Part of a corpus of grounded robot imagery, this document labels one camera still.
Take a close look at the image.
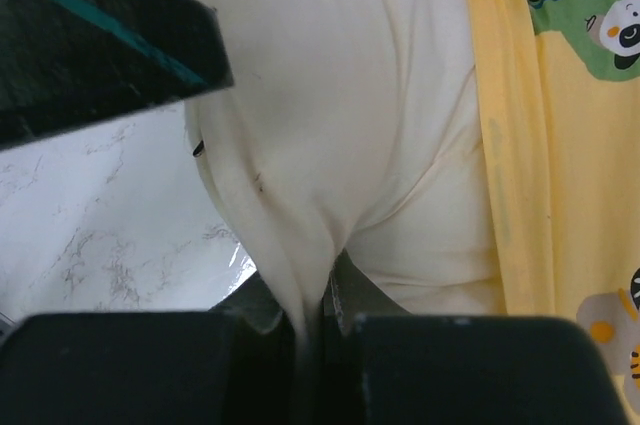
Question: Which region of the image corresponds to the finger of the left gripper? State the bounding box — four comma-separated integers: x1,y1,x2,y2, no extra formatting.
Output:
1,0,233,148

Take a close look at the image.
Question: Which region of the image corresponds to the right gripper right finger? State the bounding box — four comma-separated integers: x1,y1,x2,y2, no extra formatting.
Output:
322,252,408,424

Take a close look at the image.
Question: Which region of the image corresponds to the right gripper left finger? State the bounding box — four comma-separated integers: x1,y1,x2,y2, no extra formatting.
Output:
212,272,295,425

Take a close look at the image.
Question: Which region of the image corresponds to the white pillow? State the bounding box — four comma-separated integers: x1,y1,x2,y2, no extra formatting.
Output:
185,0,506,343

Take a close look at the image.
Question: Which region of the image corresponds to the yellow cartoon-print pillowcase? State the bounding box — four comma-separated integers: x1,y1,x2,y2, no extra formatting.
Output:
468,0,639,406

